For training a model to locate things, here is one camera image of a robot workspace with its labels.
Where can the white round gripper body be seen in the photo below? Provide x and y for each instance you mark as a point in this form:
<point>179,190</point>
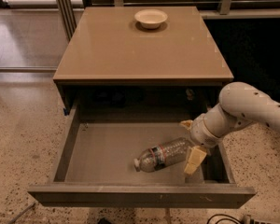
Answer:
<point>200,134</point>

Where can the clear plastic water bottle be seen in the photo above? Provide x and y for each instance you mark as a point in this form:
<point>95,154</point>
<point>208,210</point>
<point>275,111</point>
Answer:
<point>162,155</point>

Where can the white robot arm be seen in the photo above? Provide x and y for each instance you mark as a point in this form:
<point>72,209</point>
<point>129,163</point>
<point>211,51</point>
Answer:
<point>239,105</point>

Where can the brown cabinet with glossy top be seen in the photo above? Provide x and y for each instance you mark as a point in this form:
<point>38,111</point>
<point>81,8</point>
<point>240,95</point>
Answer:
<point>109,47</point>

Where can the open grey top drawer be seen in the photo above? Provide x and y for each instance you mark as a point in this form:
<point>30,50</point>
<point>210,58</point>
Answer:
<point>94,166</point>

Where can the white ceramic bowl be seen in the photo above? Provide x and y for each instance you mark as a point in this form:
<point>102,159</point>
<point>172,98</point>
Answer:
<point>151,18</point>

